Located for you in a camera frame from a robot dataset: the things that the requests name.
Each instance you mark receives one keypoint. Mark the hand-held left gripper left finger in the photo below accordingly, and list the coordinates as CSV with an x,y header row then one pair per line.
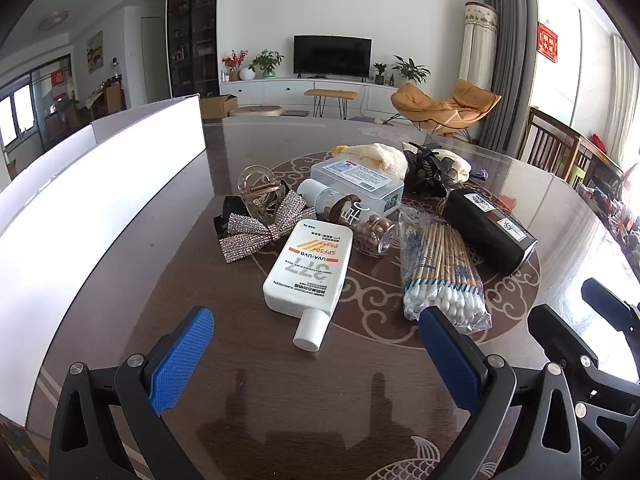
x,y
180,360

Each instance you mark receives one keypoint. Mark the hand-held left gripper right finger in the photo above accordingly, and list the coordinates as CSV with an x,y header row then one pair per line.
x,y
445,360

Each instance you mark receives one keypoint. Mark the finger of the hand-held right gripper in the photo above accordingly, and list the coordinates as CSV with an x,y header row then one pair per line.
x,y
560,335
600,292

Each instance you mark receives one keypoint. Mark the pack of cotton swabs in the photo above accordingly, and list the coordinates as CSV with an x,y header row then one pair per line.
x,y
440,270

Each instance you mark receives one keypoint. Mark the black box with white labels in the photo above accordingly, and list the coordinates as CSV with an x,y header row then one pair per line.
x,y
480,232

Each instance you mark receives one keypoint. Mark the rhinestone bow hair clip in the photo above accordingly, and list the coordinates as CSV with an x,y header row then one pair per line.
x,y
250,242

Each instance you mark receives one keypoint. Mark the clear jar of brown beads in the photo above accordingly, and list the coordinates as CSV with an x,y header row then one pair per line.
x,y
375,232

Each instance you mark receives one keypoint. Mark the white sunscreen bottle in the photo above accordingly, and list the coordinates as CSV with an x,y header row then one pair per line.
x,y
310,270

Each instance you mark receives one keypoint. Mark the clear hair claw clip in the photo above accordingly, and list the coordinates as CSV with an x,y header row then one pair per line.
x,y
260,195

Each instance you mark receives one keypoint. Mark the black mesh hair claw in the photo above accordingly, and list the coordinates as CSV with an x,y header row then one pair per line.
x,y
425,170

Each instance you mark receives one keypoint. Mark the clear plastic box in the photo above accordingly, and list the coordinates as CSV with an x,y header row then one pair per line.
x,y
360,180

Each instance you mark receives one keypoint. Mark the brown bottle with white cap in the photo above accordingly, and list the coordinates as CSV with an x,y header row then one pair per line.
x,y
320,197

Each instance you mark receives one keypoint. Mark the cluttered side table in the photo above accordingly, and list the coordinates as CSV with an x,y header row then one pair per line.
x,y
607,185

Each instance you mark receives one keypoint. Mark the wooden chair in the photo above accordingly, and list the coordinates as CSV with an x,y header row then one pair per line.
x,y
545,132

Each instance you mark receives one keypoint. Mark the cardboard box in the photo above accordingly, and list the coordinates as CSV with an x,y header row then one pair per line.
x,y
217,106

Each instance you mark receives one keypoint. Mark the orange lounge chair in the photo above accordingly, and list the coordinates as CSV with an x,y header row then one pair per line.
x,y
425,102

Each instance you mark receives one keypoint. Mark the grey curtain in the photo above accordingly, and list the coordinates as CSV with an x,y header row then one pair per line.
x,y
505,50

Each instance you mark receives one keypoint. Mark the beige round pouf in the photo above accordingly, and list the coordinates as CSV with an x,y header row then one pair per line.
x,y
257,110

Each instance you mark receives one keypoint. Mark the covered standing air conditioner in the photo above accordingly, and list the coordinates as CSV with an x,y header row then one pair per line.
x,y
480,45

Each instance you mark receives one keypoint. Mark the white tv cabinet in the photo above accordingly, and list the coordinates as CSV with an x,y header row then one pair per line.
x,y
280,91

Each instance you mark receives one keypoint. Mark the orange bench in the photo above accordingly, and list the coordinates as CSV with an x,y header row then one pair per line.
x,y
330,93

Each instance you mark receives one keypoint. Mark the large leafy potted plant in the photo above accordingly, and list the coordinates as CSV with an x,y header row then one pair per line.
x,y
410,69

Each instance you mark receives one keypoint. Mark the white round vase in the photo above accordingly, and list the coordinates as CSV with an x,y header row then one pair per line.
x,y
246,74

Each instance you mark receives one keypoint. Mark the small potted plant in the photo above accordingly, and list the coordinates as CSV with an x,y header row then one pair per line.
x,y
380,71

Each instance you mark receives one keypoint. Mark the red flower arrangement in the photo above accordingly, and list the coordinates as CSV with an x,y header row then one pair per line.
x,y
234,62

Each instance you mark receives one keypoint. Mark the red window decoration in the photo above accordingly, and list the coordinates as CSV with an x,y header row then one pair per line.
x,y
57,80

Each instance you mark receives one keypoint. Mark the green potted plant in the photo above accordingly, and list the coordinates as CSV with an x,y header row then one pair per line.
x,y
267,62

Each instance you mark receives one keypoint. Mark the television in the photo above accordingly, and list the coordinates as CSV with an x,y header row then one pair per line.
x,y
332,55

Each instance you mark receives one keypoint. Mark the dark display cabinet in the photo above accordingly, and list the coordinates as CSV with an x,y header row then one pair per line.
x,y
192,35

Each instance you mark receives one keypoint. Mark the round ceiling lamp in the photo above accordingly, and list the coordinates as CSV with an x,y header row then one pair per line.
x,y
54,20

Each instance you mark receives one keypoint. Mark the red wall hanging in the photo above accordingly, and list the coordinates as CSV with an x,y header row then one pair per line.
x,y
548,42

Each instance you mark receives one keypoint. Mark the framed wall picture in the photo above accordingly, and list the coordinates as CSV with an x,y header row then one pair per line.
x,y
95,51

